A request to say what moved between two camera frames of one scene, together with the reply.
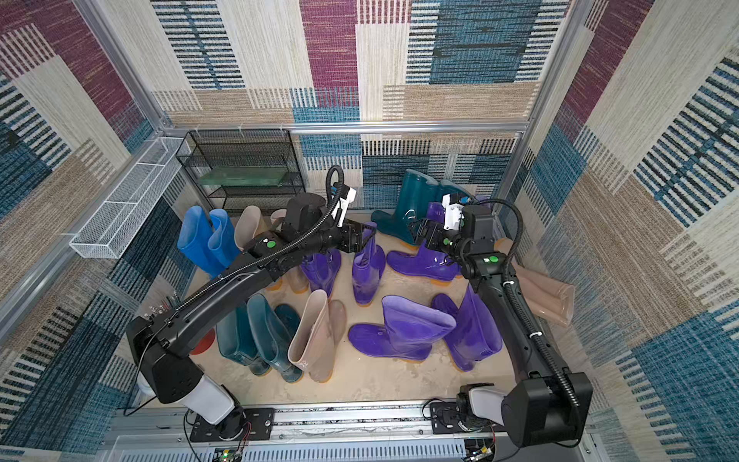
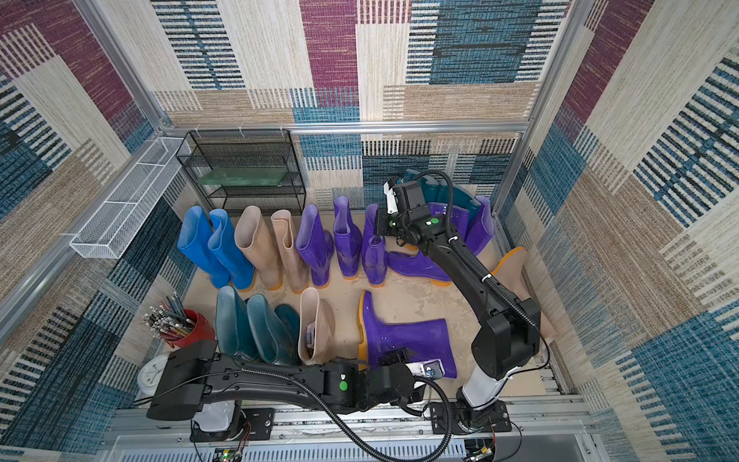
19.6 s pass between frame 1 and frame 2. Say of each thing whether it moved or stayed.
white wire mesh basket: stayed
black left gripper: moved
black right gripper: moved
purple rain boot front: moved
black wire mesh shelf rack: stayed
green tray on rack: stayed
